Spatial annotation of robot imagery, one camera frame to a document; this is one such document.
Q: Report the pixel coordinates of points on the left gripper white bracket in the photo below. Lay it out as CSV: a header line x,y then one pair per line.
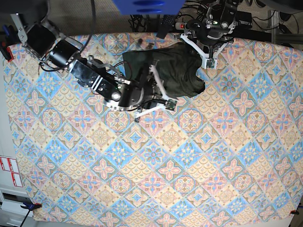
x,y
208,48

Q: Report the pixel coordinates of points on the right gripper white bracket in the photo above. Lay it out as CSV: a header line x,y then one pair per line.
x,y
144,94

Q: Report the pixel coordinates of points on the dark green long-sleeve shirt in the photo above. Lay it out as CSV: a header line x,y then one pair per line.
x,y
176,65

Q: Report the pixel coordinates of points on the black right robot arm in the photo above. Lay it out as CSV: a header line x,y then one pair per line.
x,y
55,51

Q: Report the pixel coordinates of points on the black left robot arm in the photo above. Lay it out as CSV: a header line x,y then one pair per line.
x,y
212,29

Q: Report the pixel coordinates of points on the black power strip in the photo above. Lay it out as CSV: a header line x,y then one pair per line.
x,y
190,25

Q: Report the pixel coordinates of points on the black power adapter box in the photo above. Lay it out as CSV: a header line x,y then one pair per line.
x,y
244,19

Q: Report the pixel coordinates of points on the black remote control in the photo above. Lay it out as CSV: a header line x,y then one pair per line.
x,y
167,22

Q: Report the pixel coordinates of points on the blue plastic box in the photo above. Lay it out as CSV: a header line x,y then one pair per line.
x,y
145,7

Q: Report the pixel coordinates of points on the patterned pastel tablecloth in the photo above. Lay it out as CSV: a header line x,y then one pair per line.
x,y
232,155

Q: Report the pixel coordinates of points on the blue clamp upper left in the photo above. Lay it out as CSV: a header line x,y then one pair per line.
x,y
7,38

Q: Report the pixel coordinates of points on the blue clamp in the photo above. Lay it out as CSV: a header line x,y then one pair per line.
x,y
7,38
30,207

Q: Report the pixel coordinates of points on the red and white labels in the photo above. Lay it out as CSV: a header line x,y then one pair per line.
x,y
9,165

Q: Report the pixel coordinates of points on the blue clamp lower left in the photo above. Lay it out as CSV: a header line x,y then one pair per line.
x,y
30,207

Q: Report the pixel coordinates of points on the orange clamp lower right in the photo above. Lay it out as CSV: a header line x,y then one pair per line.
x,y
295,212

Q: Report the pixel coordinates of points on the grey cabinet lower left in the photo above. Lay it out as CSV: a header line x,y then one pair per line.
x,y
12,200

